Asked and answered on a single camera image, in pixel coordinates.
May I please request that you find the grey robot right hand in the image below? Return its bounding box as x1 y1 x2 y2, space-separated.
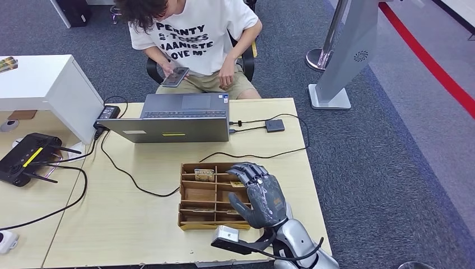
226 162 290 230

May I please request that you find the person's right hand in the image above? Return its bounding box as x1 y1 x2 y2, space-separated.
160 60 187 81

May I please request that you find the person's left hand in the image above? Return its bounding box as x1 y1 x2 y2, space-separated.
218 67 237 91

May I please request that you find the dark smartphone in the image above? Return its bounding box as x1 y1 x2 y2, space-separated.
161 67 190 89

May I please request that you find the person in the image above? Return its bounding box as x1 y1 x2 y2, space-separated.
114 0 263 100

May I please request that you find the wooden card organizer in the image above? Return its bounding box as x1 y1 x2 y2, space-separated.
178 162 254 231

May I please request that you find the patterned card stack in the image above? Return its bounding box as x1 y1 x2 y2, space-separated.
0 57 19 73

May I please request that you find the grey laptop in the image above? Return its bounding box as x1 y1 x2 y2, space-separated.
97 92 231 145

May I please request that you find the small black usb hub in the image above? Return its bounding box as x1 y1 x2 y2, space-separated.
264 119 286 133

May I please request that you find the black laptop power adapter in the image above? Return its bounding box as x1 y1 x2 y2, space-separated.
97 105 121 120

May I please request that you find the chrome stool base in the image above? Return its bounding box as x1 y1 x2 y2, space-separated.
109 0 129 25

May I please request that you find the black cabinet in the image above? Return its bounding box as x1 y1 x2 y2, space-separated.
55 0 92 29

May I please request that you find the white panel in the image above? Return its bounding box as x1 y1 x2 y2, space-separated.
49 0 71 30

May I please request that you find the grey kiosk stand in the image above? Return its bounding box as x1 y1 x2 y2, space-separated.
307 0 380 111

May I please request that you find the brown coaster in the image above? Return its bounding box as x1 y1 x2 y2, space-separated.
7 110 37 121

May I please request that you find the black router with antennas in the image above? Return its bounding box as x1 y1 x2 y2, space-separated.
0 133 82 188

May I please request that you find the white power strip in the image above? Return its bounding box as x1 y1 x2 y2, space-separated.
0 230 19 256

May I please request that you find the black adapter mains cable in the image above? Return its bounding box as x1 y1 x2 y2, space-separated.
103 96 129 120

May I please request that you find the chrome stanchion post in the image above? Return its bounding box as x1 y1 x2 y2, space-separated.
305 0 350 73

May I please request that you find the black laptop charger cable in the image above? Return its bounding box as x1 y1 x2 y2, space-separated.
92 113 309 198

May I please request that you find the thin pink wire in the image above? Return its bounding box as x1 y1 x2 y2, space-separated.
44 151 64 180

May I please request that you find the long black router cable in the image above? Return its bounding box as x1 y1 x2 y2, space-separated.
0 165 89 231

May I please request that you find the grey round cable grommet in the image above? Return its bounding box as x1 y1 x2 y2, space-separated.
0 119 19 133

